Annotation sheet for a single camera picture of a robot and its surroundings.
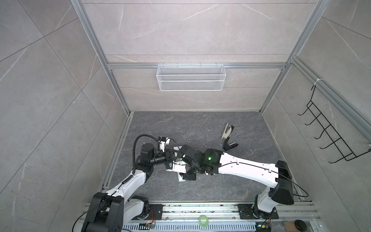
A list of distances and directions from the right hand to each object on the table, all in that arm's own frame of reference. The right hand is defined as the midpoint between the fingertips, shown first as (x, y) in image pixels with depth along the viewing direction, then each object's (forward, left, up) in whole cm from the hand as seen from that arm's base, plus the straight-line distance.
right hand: (180, 168), depth 72 cm
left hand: (+8, -1, +1) cm, 9 cm away
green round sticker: (-21, -11, -17) cm, 29 cm away
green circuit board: (-24, -41, -18) cm, 51 cm away
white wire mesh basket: (+61, -7, +13) cm, 63 cm away
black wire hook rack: (+5, -71, +15) cm, 73 cm away
